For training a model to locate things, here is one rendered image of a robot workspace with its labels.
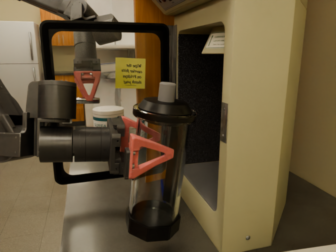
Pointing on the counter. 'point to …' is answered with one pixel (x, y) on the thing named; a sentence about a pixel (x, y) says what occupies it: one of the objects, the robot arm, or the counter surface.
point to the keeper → (224, 122)
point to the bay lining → (201, 96)
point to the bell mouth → (215, 41)
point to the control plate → (169, 3)
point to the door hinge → (173, 54)
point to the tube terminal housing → (251, 116)
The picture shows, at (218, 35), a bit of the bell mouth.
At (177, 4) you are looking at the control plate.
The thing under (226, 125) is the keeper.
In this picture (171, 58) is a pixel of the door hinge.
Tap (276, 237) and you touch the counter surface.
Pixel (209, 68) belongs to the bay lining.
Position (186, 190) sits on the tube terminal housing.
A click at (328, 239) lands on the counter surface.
